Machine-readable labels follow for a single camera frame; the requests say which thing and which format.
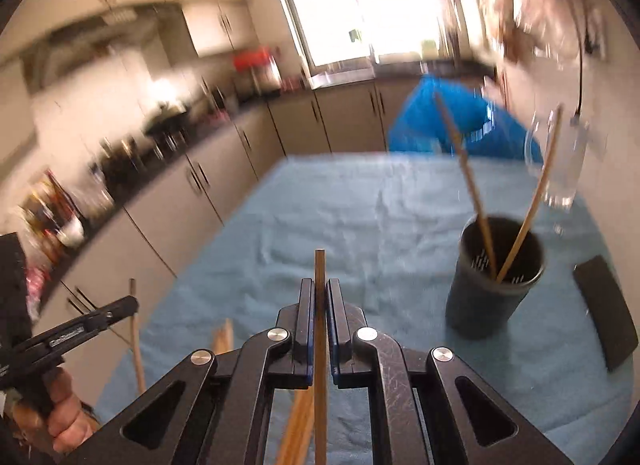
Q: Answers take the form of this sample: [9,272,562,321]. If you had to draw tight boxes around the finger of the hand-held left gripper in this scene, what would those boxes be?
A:
[20,295,140,365]

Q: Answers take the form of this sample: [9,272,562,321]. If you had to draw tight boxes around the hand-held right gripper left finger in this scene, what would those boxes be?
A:
[62,279,317,465]

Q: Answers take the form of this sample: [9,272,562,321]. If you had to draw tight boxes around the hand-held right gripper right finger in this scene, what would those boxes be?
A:
[327,278,572,465]

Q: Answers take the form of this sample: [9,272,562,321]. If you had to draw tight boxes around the black utensil holder cup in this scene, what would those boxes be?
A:
[444,215,547,342]

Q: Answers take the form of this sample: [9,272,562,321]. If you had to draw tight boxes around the person's left hand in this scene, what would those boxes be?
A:
[11,367,102,454]

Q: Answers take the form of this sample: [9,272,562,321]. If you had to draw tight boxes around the white bowl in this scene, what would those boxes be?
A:
[56,219,86,249]

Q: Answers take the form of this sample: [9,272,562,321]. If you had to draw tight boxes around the group of condiment bottles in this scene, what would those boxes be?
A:
[14,165,117,257]

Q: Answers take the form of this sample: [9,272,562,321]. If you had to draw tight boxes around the light blue tablecloth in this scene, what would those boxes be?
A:
[95,152,632,465]

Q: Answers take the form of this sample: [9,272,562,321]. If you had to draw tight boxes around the black kitchen countertop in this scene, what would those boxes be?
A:
[30,62,501,296]

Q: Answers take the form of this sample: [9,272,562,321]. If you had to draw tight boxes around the beige lower cabinets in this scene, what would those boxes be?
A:
[30,77,426,346]

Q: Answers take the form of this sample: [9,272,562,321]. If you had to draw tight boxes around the black wok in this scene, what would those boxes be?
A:
[144,111,195,142]

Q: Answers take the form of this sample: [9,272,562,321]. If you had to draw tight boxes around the blue plastic bag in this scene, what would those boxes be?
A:
[387,74,545,166]

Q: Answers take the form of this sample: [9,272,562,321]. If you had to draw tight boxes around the steel sink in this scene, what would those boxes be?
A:
[305,67,377,90]

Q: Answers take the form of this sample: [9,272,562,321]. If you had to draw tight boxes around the range hood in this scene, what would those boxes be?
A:
[20,1,198,92]

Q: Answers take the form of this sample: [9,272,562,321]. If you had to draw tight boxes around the black rectangular slab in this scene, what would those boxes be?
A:
[572,255,640,373]

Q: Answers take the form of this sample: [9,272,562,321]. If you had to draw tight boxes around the clear glass pitcher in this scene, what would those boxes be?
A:
[524,107,594,212]

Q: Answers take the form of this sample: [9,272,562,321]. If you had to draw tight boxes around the kitchen window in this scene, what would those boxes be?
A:
[269,0,452,72]

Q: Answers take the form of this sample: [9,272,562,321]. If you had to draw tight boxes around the hanging clear plastic bag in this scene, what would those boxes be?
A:
[480,0,607,66]

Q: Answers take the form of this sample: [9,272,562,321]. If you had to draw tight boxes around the black power cable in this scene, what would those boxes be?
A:
[571,0,590,126]

